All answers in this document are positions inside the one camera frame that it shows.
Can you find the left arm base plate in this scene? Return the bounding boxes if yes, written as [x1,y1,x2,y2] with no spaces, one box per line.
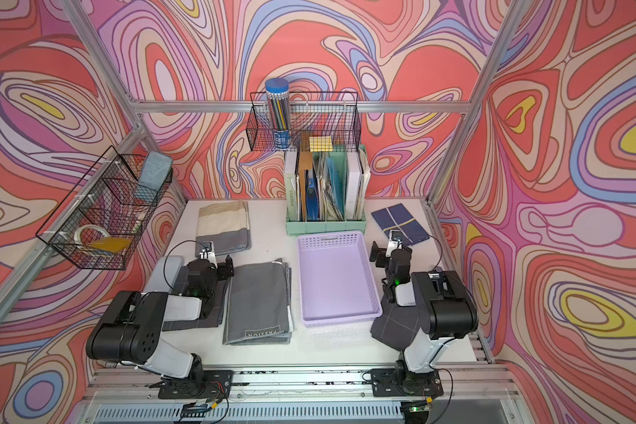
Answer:
[158,370,233,400]

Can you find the lilac perforated plastic basket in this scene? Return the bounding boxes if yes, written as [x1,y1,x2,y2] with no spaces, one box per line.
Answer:
[298,231,383,328]

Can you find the aluminium front rail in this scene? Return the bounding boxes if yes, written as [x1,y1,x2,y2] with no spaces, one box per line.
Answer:
[69,363,535,423]

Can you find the plain grey pillowcase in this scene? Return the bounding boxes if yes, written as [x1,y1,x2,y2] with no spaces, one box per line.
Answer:
[223,258,293,346]

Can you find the grey checked pillowcase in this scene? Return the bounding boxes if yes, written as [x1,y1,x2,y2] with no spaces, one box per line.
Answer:
[370,297,420,352]
[162,282,228,331]

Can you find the yellow sticky note pad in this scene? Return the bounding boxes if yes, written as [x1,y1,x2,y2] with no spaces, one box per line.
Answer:
[309,135,334,153]

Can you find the clear tape roll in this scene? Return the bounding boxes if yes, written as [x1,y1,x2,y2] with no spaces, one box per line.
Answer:
[73,224,110,246]

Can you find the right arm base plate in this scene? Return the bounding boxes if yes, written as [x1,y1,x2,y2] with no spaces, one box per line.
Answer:
[367,369,444,399]

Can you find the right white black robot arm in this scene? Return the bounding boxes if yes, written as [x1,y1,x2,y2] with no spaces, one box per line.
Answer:
[370,241,478,375]

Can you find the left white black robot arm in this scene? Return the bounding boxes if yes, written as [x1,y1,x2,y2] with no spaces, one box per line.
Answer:
[86,256,234,381]

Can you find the yellow card in basket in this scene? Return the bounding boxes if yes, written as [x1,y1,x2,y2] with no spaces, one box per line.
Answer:
[87,237,132,255]

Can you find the blue pencil tube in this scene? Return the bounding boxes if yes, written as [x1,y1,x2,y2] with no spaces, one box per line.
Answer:
[265,78,292,150]

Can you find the books and folders in organizer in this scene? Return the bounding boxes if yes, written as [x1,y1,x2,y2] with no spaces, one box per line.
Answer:
[285,147,371,223]

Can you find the beige grey striped folded cloth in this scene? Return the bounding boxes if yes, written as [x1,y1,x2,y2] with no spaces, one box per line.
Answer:
[195,201,251,255]

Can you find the black wire basket on left wall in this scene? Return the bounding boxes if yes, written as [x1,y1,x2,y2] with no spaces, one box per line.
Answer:
[36,147,173,270]

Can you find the black wire basket on back wall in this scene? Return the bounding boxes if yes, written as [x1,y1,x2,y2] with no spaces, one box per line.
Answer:
[246,90,361,152]

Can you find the navy cloth yellow stripe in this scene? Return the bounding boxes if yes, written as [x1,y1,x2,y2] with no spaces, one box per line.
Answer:
[372,203,431,246]

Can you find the black wire basket on wall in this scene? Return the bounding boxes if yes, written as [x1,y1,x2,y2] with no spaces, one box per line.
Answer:
[246,90,361,152]
[36,147,173,270]

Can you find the mint green file organizer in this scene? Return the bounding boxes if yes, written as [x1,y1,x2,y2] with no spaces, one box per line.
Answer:
[284,145,369,237]

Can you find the grey blue sponge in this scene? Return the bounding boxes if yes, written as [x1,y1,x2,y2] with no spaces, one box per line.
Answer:
[138,151,173,191]

